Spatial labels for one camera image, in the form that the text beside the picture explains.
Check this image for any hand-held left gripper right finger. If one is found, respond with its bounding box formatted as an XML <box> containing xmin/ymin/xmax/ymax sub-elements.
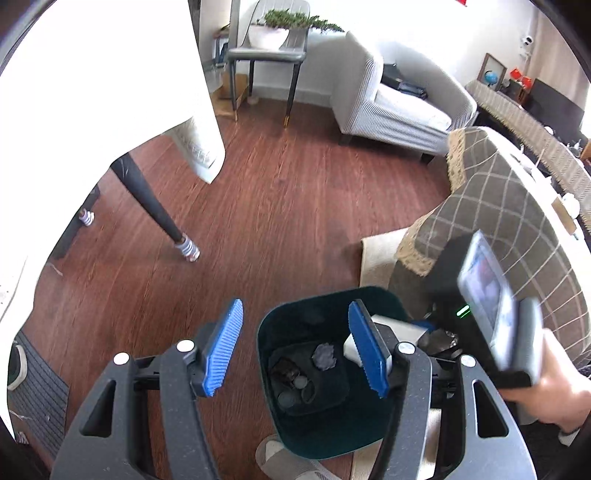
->
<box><xmin>347</xmin><ymin>300</ymin><xmax>539</xmax><ymax>480</ymax></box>

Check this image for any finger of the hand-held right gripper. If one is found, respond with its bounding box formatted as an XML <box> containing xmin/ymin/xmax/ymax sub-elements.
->
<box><xmin>411</xmin><ymin>320</ymin><xmax>460</xmax><ymax>357</ymax></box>

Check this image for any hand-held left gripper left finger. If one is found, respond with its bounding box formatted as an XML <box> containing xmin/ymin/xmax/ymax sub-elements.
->
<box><xmin>50</xmin><ymin>298</ymin><xmax>245</xmax><ymax>480</ymax></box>

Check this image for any white paper box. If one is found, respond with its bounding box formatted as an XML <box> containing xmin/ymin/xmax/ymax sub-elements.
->
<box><xmin>343</xmin><ymin>314</ymin><xmax>428</xmax><ymax>367</ymax></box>

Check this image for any grey paper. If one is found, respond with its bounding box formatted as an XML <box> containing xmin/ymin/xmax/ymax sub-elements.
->
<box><xmin>311</xmin><ymin>344</ymin><xmax>341</xmax><ymax>371</ymax></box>

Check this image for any dark green waste bin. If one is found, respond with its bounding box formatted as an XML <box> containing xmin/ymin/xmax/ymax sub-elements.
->
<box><xmin>255</xmin><ymin>286</ymin><xmax>437</xmax><ymax>461</ymax></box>

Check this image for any person's right hand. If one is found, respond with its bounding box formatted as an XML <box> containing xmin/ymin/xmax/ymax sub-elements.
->
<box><xmin>503</xmin><ymin>327</ymin><xmax>591</xmax><ymax>437</ymax></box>

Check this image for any round table grey checked tablecloth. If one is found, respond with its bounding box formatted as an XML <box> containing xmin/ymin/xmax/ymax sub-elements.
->
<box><xmin>398</xmin><ymin>127</ymin><xmax>591</xmax><ymax>367</ymax></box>

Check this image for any grey white slipper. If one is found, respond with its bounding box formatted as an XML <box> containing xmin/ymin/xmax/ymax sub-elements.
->
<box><xmin>255</xmin><ymin>434</ymin><xmax>342</xmax><ymax>480</ymax></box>

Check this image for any black table leg striped sock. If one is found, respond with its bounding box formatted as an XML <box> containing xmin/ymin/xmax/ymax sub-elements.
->
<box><xmin>110</xmin><ymin>153</ymin><xmax>201</xmax><ymax>264</ymax></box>

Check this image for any dark ribbed floor mat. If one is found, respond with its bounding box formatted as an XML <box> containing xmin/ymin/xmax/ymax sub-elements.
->
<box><xmin>7</xmin><ymin>330</ymin><xmax>71</xmax><ymax>446</ymax></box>

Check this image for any cabinet with beige lace cloth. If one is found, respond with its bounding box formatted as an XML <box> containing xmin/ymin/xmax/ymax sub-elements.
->
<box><xmin>465</xmin><ymin>79</ymin><xmax>591</xmax><ymax>208</ymax></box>

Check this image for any grey armchair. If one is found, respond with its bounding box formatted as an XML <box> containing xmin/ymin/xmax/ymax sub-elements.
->
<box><xmin>331</xmin><ymin>31</ymin><xmax>478</xmax><ymax>162</ymax></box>

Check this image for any black monitor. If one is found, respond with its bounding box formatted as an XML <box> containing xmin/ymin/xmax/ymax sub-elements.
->
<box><xmin>526</xmin><ymin>78</ymin><xmax>588</xmax><ymax>139</ymax></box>

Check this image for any cardboard box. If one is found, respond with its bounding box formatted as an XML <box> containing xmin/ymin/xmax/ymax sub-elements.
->
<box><xmin>213</xmin><ymin>28</ymin><xmax>252</xmax><ymax>114</ymax></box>

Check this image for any table with pale patterned cloth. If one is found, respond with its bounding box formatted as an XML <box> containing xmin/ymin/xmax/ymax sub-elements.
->
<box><xmin>0</xmin><ymin>0</ymin><xmax>227</xmax><ymax>340</ymax></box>

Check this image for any grey dining chair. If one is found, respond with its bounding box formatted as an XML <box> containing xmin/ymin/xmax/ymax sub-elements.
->
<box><xmin>226</xmin><ymin>0</ymin><xmax>311</xmax><ymax>129</ymax></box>

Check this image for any potted plant white pot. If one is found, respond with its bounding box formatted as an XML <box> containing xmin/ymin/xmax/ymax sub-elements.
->
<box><xmin>248</xmin><ymin>9</ymin><xmax>345</xmax><ymax>51</ymax></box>

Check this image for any dark picture frame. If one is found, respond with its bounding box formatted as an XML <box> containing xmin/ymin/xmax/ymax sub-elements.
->
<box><xmin>478</xmin><ymin>53</ymin><xmax>505</xmax><ymax>90</ymax></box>

